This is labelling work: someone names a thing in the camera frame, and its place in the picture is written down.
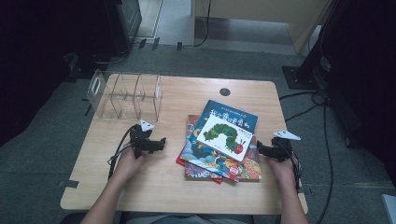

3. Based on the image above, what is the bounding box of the light blue animals picture book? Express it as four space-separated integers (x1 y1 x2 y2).
184 114 263 182

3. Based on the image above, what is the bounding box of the white caterpillar picture book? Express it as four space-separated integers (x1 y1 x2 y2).
196 114 257 162

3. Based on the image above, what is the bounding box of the black metal stand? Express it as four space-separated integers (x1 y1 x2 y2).
281 0 347 91

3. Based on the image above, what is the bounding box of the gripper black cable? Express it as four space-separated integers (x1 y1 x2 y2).
281 141 304 193
106 125 138 181

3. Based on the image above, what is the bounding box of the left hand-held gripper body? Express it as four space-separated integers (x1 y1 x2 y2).
129 119 155 159

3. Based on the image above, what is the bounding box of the black floor tape strip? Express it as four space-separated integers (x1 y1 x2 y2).
57 179 80 189

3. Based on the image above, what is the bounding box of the person's left hand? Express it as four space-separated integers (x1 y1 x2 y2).
113 145 149 186

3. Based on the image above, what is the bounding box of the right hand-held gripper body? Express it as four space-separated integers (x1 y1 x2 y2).
271 130 302 163

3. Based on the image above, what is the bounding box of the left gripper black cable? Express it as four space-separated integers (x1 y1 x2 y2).
106 125 138 181

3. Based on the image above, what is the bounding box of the clear acrylic book rack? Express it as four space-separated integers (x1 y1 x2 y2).
87 68 163 123

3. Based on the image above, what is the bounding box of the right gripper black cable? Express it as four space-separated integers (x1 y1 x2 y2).
281 141 304 193

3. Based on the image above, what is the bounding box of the person's grey clothing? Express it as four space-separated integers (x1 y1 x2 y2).
120 212 255 224

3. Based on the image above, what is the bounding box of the person's right hand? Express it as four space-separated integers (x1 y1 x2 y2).
266 153 297 188

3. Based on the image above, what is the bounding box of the dark cabinet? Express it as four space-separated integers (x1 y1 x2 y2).
104 0 143 63

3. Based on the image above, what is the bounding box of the red picture book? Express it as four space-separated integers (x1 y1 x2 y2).
175 152 224 185

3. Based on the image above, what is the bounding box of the black floor cable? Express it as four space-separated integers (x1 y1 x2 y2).
284 102 328 123
315 96 335 224

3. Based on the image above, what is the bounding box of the light wooden cabinet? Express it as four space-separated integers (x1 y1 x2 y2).
191 0 332 56

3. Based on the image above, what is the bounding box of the black hanging cable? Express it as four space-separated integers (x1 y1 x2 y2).
192 0 213 49

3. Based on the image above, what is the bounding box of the white flat object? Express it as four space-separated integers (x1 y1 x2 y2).
380 193 396 224

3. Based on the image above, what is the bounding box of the dark blue monster picture book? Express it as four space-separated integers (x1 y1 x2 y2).
179 99 260 183

